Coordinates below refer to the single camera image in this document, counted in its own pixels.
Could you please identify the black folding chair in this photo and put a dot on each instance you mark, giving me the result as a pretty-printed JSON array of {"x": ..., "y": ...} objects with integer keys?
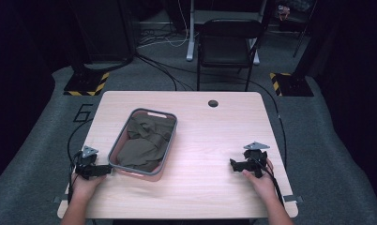
[{"x": 229, "y": 29}]

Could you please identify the black cabinet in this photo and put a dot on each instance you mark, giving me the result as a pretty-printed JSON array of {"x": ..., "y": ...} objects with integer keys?
[{"x": 105, "y": 29}]

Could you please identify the person's left hand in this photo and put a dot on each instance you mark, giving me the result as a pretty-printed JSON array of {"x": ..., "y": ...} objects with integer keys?
[{"x": 83, "y": 186}]

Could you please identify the person's right hand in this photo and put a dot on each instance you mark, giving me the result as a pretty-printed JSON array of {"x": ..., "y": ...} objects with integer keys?
[{"x": 264, "y": 186}]

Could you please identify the black base plate hazard tape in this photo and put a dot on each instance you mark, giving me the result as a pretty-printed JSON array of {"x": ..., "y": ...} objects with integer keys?
[
  {"x": 294, "y": 86},
  {"x": 83, "y": 82}
]

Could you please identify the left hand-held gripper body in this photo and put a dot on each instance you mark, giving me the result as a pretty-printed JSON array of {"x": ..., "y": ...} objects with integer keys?
[{"x": 85, "y": 164}]

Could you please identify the olive green cloth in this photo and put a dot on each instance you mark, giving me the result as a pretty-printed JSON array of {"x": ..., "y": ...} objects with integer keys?
[{"x": 146, "y": 143}]

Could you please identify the white metal desk frame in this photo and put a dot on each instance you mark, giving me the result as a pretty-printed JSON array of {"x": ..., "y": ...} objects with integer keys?
[{"x": 191, "y": 47}]

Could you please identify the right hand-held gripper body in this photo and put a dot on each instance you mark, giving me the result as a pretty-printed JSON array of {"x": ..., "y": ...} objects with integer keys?
[{"x": 257, "y": 161}]

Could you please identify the pink plastic basket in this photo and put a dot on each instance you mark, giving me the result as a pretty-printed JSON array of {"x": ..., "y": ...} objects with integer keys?
[{"x": 121, "y": 142}]

